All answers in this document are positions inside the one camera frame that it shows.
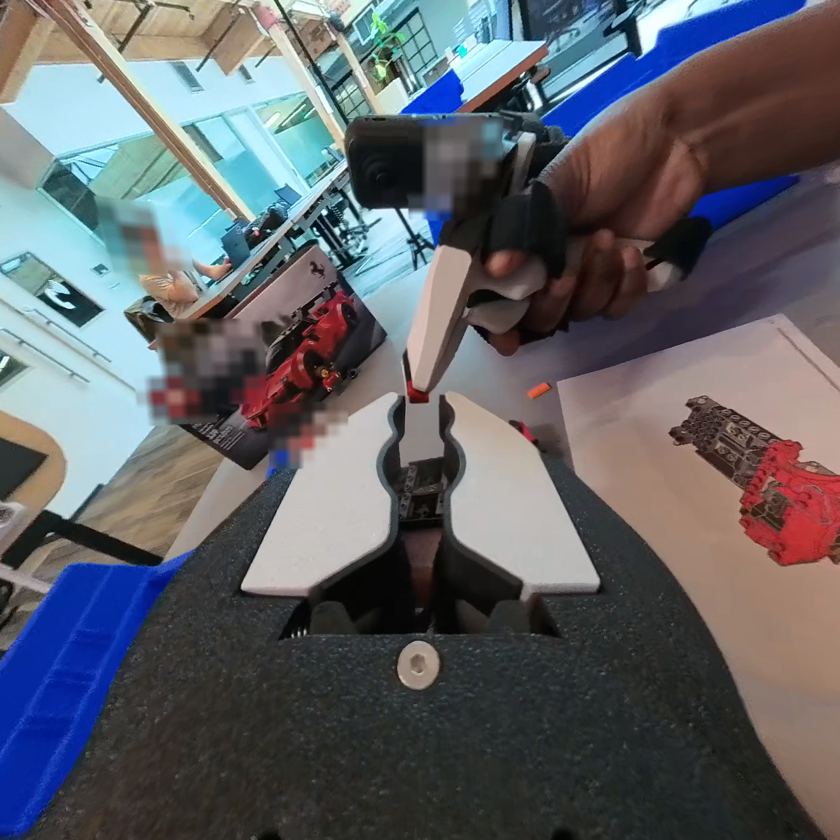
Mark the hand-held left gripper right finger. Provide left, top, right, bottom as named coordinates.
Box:
left=438, top=390, right=602, bottom=602

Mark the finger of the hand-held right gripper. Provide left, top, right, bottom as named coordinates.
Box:
left=402, top=246, right=472, bottom=395

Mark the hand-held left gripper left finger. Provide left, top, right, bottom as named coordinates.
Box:
left=239, top=391, right=404, bottom=599

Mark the blue plastic bin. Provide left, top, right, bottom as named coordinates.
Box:
left=0, top=550, right=198, bottom=840
left=538, top=0, right=840, bottom=232

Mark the person's right forearm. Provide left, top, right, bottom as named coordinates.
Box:
left=663, top=3, right=840, bottom=201

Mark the lego set box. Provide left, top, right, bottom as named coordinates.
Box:
left=177, top=244, right=388, bottom=470

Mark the lego instruction booklet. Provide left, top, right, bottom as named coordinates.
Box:
left=556, top=314, right=840, bottom=840

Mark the person's right hand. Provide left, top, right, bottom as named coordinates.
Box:
left=483, top=97, right=710, bottom=357

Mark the black tripod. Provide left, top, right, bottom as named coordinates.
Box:
left=394, top=209, right=437, bottom=270

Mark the long office desk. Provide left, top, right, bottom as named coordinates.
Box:
left=187, top=161, right=352, bottom=319

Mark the green potted plant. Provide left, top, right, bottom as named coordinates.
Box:
left=364, top=10, right=408, bottom=86

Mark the wooden table with white top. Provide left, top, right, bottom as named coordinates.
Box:
left=456, top=39, right=551, bottom=114

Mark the dark monitor screen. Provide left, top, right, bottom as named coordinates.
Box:
left=518, top=0, right=641, bottom=56

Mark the wooden beam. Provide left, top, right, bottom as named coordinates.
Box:
left=36, top=0, right=258, bottom=223

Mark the wooden arched doorway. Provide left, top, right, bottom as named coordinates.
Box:
left=0, top=410, right=68, bottom=526

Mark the black metal frame bar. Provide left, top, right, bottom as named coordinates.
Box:
left=0, top=511, right=164, bottom=572

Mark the black wall sign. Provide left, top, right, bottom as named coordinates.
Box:
left=0, top=251, right=106, bottom=329

